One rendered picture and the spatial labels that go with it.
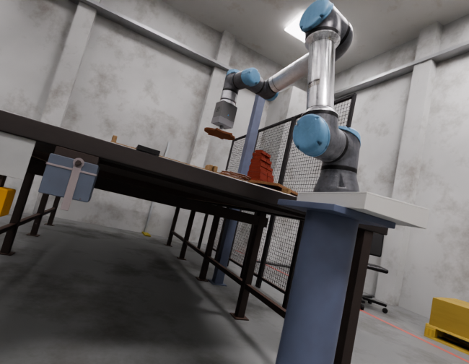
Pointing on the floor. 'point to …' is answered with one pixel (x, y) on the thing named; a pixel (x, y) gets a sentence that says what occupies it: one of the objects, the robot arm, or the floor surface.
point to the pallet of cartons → (453, 323)
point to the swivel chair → (375, 267)
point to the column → (320, 281)
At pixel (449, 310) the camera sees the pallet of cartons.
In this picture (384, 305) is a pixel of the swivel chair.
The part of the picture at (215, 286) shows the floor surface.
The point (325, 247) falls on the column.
